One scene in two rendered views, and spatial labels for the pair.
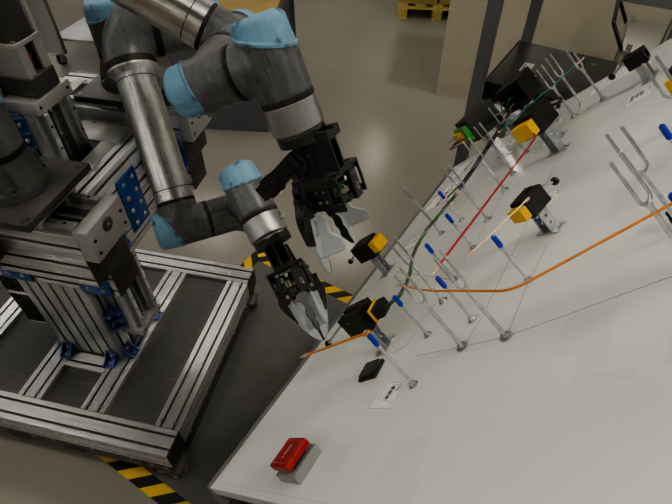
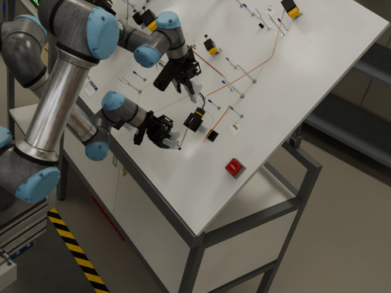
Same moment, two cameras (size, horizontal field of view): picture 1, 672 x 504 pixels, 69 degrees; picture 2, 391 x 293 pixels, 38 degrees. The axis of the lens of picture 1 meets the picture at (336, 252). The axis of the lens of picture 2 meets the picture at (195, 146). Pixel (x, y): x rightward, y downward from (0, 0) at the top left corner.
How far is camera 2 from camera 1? 176 cm
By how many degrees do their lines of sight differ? 55
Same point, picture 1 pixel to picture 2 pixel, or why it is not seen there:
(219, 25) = (125, 27)
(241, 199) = (128, 106)
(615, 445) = (313, 69)
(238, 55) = (171, 32)
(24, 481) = not seen: outside the picture
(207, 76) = (164, 45)
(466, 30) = not seen: outside the picture
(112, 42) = (35, 64)
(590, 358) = (286, 64)
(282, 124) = (184, 50)
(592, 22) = not seen: outside the picture
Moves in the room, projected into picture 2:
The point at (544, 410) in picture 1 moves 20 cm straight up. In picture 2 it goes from (291, 79) to (308, 31)
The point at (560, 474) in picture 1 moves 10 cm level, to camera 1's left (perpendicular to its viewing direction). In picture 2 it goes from (310, 81) to (304, 93)
